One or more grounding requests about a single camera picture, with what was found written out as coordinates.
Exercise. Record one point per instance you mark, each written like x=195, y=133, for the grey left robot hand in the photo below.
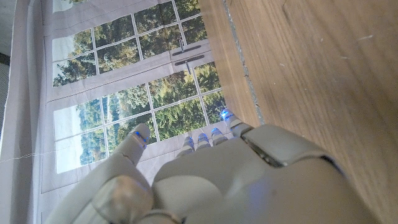
x=248, y=180

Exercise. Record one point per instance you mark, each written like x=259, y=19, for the printed window backdrop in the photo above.
x=124, y=56

